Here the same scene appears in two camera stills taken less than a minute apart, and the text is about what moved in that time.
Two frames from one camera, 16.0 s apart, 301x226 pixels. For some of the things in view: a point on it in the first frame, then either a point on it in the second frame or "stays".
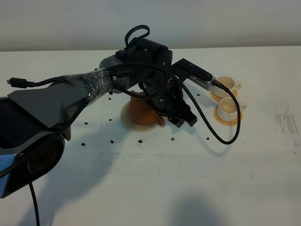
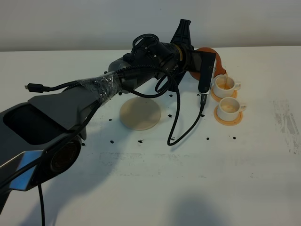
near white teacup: [227, 110] stays
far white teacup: [228, 82] stays
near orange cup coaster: [225, 122] stays
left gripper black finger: [187, 116] to [174, 79]
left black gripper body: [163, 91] to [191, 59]
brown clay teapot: [141, 113] to [219, 69]
